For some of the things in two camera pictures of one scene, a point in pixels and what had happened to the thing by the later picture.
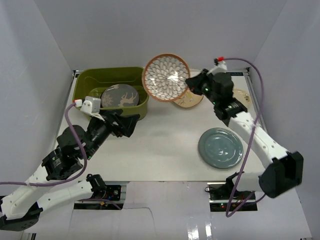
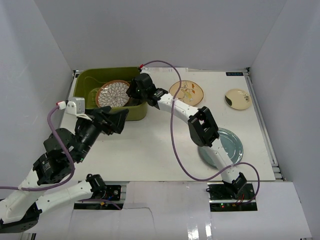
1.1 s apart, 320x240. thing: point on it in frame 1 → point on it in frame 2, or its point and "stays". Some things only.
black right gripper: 195,83 → 131,91
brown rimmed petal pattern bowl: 165,76 → 113,93
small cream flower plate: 242,96 stays
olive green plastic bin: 118,88 stays
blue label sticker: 236,74 stays
